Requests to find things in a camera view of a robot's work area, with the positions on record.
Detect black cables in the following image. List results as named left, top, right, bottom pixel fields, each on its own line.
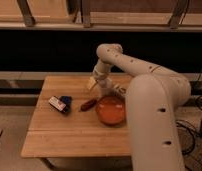
left=175, top=66, right=202, bottom=171

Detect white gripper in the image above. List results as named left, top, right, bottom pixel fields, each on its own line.
left=87, top=71, right=112, bottom=91

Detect white snack packet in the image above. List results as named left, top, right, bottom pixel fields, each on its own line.
left=113, top=84, right=126, bottom=97

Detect white and red box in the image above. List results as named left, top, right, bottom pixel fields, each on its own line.
left=49, top=96, right=66, bottom=113

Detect wooden table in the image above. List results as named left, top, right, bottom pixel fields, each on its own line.
left=21, top=75, right=130, bottom=158

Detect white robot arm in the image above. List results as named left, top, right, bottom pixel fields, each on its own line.
left=89, top=44, right=191, bottom=171

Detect brown red snack bar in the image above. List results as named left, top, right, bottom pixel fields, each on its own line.
left=80, top=99, right=97, bottom=111

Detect blue small box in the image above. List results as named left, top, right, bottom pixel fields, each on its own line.
left=60, top=96, right=72, bottom=106

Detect orange bowl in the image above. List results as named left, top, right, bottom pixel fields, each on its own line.
left=95, top=96, right=126, bottom=126

